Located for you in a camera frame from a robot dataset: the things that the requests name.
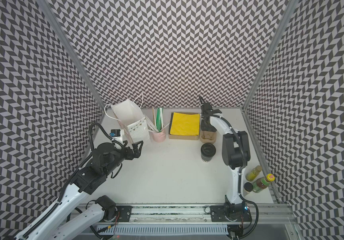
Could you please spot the black takeout coffee cup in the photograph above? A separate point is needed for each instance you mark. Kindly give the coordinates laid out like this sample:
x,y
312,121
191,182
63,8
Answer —
x,y
208,151

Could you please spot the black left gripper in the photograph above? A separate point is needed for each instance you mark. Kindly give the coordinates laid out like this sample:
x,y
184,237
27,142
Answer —
x,y
136,153

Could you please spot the yellow capped sauce bottle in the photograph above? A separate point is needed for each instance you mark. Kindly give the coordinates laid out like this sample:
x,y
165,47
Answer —
x,y
263,183

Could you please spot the aluminium left corner post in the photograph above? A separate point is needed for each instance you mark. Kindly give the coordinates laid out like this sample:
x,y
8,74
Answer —
x,y
50,16

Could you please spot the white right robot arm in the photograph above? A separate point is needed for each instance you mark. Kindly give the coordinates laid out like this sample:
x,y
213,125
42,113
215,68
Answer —
x,y
235,153

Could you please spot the green wrapped straw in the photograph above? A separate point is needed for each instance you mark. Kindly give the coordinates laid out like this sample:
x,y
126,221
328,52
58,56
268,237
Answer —
x,y
159,119

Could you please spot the yellow paper napkin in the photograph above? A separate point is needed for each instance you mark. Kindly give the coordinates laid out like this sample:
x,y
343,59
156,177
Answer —
x,y
185,124

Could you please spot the brown pulp cup carrier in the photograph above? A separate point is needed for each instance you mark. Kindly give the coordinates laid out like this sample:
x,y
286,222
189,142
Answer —
x,y
208,133

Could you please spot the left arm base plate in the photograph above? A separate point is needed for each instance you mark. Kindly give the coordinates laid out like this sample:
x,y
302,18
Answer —
x,y
121,213

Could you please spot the wooden stir stick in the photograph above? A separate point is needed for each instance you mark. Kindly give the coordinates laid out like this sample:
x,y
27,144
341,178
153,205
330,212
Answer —
x,y
155,117

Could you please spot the pink metal bucket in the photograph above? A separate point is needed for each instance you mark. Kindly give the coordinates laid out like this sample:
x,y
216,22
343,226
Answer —
x,y
159,137

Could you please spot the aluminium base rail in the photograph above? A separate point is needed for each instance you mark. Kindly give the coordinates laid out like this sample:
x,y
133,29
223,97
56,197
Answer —
x,y
179,220

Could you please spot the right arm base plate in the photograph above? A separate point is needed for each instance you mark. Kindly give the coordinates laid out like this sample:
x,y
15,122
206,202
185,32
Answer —
x,y
218,214

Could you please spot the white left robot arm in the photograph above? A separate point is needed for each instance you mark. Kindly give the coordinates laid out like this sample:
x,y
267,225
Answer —
x,y
82,183

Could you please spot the brown cardboard napkin box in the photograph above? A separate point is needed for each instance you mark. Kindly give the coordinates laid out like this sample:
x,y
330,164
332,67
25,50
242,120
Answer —
x,y
182,137

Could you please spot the aluminium frame corner post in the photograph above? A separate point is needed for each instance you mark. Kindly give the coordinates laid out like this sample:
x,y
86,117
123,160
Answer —
x,y
289,11

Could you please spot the white patterned gift bag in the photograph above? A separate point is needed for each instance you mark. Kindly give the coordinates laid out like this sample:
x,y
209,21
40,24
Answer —
x,y
131,119

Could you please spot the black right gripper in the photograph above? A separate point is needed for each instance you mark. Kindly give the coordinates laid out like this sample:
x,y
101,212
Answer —
x,y
206,111

